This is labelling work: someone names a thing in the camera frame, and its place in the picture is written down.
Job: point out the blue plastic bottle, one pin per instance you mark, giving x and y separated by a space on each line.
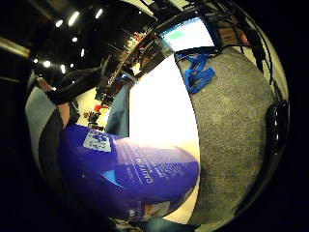
128 180

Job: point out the person's body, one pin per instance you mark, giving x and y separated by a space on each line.
40 119

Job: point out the teal chair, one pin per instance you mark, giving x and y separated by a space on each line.
118 112

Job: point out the row of ceiling lights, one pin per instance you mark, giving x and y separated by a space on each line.
72 19

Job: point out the computer monitor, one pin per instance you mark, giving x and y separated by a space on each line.
188 34

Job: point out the grey felt mat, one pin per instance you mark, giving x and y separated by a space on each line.
230 135

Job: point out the black glossy object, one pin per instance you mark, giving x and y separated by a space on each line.
277 127

